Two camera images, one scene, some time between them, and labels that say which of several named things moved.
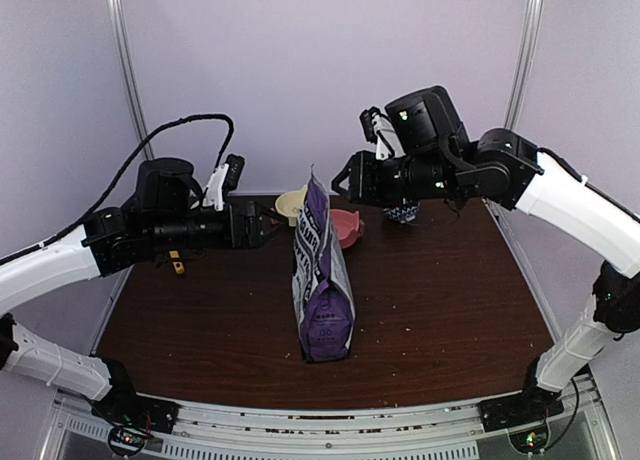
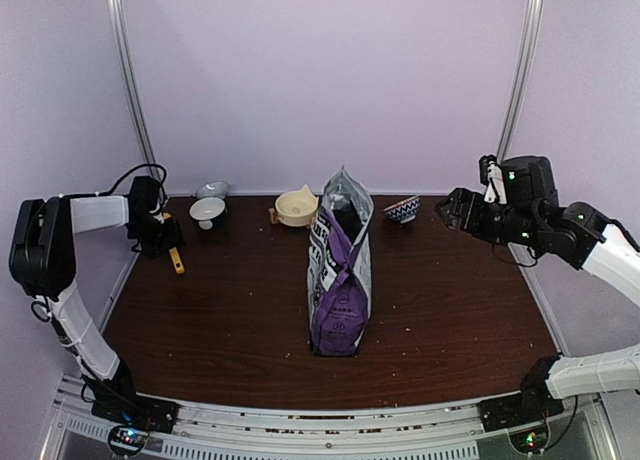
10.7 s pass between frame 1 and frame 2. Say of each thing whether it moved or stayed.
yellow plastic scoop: stayed
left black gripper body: moved
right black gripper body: moved
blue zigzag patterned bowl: stayed
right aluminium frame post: stayed
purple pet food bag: moved
